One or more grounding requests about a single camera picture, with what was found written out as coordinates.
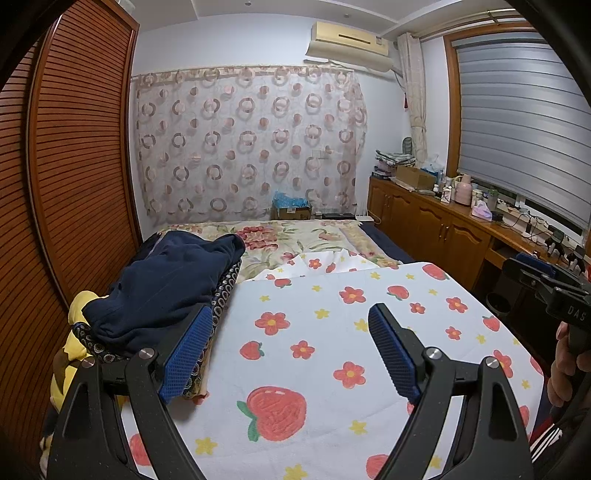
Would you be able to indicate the grey-green rounded object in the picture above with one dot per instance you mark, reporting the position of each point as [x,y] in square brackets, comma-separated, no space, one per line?
[407,146]

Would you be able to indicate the wooden louvered wardrobe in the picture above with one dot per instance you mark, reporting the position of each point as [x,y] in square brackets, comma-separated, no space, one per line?
[83,161]

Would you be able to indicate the pink thermos jug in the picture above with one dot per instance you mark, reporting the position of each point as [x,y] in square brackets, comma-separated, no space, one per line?
[463,191]

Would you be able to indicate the large cardboard box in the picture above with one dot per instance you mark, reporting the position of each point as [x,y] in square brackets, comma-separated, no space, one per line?
[415,177]

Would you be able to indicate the cream wall air conditioner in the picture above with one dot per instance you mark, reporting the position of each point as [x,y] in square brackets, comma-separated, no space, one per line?
[346,41]

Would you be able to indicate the sheer circle-patterned curtain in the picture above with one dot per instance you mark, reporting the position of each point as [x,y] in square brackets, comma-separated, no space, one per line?
[249,138]

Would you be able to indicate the clear plastic bag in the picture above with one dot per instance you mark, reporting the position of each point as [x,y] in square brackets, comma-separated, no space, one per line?
[434,166]

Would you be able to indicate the grey window blind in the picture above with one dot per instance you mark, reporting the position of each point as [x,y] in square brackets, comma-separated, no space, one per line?
[521,129]

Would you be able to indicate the navy printed t-shirt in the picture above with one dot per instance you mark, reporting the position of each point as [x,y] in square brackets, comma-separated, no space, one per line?
[161,286]

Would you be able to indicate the yellow plush toy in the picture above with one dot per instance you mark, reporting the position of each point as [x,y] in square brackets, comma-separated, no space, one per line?
[64,383]

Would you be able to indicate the dark medallion-patterned pillow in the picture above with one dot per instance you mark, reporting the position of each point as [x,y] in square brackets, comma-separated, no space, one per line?
[226,290]

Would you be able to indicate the beige window curtain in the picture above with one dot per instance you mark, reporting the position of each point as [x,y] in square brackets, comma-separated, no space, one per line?
[413,92]

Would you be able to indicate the black small device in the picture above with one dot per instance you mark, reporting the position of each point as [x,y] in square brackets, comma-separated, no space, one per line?
[577,261]
[556,242]

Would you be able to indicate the small cardboard box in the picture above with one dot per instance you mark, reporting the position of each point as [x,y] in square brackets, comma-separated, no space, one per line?
[295,213]

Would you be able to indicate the wooden sideboard cabinet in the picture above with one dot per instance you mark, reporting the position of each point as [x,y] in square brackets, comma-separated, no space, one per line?
[429,226]

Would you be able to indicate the strawberry flower print blanket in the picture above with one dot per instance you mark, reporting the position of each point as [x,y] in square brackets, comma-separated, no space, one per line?
[300,300]

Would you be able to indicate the stack of folded cloths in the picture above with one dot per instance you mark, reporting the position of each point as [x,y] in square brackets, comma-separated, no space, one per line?
[395,158]

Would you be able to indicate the blue plastic bag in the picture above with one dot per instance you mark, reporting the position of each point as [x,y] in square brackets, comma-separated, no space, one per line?
[291,199]

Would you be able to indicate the wooden window frame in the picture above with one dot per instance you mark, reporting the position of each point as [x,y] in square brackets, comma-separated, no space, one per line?
[455,115]

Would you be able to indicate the floral quilt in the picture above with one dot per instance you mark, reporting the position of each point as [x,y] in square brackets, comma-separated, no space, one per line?
[277,240]

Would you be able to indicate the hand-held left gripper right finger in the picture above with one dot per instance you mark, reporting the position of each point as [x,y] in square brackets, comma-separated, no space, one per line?
[392,355]

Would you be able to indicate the navy bed sheet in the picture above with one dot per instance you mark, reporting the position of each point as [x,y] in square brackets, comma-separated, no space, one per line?
[392,244]

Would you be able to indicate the black flat box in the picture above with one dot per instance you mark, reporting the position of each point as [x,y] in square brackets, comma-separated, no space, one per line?
[337,215]

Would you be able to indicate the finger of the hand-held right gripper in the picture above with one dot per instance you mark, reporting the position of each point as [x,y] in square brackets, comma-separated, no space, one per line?
[524,272]
[538,261]

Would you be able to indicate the person's striped black garment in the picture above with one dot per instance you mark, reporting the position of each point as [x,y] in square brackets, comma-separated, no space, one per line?
[549,443]

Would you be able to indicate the pink tissue pack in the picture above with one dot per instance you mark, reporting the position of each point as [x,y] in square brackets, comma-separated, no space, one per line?
[481,210]

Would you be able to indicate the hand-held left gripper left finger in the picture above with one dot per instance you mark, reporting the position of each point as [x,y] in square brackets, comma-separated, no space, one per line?
[184,355]

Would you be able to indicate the black waste bin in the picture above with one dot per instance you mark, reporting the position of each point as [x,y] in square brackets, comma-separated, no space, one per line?
[498,304]

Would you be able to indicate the person's right hand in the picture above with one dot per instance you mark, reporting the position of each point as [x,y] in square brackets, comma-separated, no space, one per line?
[561,364]

